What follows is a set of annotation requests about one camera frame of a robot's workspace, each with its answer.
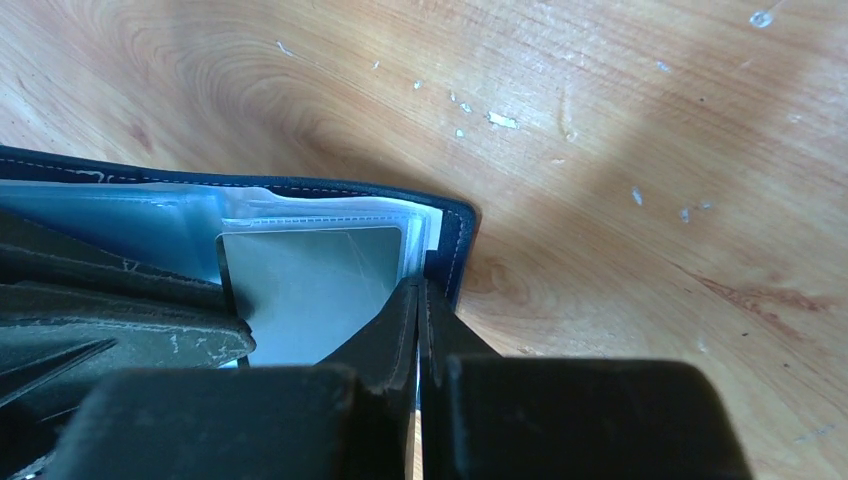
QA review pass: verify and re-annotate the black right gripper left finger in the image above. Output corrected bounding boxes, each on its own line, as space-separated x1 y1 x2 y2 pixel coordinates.
46 278 420 479

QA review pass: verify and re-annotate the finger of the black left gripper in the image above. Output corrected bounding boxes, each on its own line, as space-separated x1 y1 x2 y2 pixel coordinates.
1 210 228 312
1 282 255 474

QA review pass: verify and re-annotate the blue leather card holder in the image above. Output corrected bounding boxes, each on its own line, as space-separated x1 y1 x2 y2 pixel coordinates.
1 146 477 313

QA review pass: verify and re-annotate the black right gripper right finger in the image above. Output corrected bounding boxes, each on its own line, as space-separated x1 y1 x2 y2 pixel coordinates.
418 284 752 479

